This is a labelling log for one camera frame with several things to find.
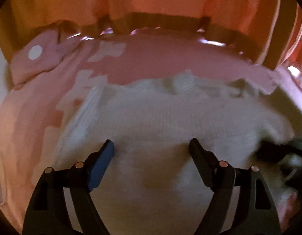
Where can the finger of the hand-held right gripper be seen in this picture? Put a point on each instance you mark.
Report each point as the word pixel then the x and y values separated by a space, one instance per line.
pixel 271 153

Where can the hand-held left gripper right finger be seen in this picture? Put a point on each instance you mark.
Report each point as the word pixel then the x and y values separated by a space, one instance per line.
pixel 202 166

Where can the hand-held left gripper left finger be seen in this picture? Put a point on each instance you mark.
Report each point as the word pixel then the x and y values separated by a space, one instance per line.
pixel 102 169

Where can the white sweater with black hearts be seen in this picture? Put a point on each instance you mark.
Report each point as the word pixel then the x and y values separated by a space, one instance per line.
pixel 165 127

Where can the pink floral blanket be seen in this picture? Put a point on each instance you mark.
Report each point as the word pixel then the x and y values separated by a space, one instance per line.
pixel 153 58

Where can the pink pillow with white dot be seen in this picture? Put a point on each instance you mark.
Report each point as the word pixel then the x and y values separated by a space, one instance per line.
pixel 43 61

